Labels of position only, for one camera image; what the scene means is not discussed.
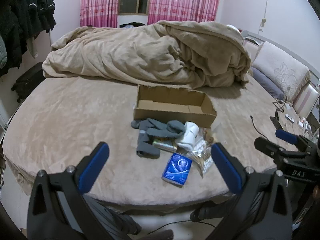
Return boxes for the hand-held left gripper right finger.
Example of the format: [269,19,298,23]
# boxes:
[211,142,293,240]

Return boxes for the black tangled cable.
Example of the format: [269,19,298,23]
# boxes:
[272,99,288,113]

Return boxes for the grey quilted garment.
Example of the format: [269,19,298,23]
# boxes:
[0,35,7,68]

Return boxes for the grey bed headboard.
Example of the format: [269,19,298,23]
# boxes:
[241,30,320,82]

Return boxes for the grey pillow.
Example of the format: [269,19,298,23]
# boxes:
[251,67,285,100]

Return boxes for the person's left leg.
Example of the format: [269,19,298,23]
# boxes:
[86,197,142,236]

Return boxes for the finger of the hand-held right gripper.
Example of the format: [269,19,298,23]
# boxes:
[254,137,290,161]
[275,129,318,152]

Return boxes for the small printed packet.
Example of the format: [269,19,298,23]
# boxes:
[152,139,178,153]

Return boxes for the clear plastic snack packet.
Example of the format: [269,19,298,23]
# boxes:
[184,141,221,178]

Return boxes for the white floral pillow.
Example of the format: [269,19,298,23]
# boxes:
[251,41,312,104]

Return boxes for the blue tissue packet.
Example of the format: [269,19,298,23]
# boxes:
[161,152,193,187]

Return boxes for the black suitcase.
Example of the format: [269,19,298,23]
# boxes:
[11,62,47,102]

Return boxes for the white wall cable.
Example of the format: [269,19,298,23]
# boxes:
[259,0,270,32]

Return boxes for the person's right leg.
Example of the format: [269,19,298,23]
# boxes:
[189,200,227,223]

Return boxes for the pink floral curtain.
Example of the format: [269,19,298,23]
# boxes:
[147,0,223,26]
[80,0,121,28]

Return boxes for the black floor cable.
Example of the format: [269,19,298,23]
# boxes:
[150,219,218,233]

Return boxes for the person's leg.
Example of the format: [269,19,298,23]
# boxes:
[86,197,142,236]
[189,200,227,223]

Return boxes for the clear plastic bag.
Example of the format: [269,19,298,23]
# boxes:
[197,122,223,150]

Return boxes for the white pink striped cushion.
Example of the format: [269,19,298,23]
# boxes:
[292,82,320,119]

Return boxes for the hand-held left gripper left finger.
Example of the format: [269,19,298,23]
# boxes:
[27,141,110,240]

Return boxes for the beige fleece duvet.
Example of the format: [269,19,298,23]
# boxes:
[42,20,251,88]

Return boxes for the white socks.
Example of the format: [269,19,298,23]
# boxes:
[175,121,200,152]

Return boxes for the pile of black clothes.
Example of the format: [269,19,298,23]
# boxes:
[0,0,57,77]

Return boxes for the black charging cable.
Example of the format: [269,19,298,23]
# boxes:
[250,115,269,141]

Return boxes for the cardboard box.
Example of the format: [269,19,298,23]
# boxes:
[133,84,217,128]

